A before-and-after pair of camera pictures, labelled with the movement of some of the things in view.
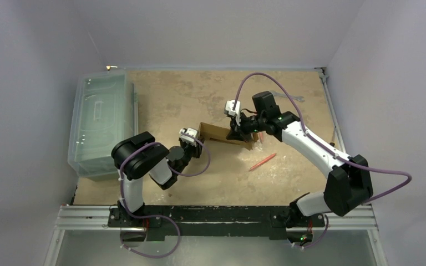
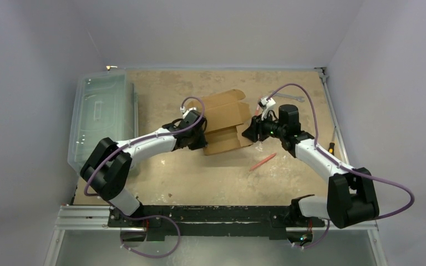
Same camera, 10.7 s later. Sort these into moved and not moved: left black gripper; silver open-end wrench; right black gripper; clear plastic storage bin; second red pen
Moved: left black gripper; right black gripper
Not moved: clear plastic storage bin; silver open-end wrench; second red pen
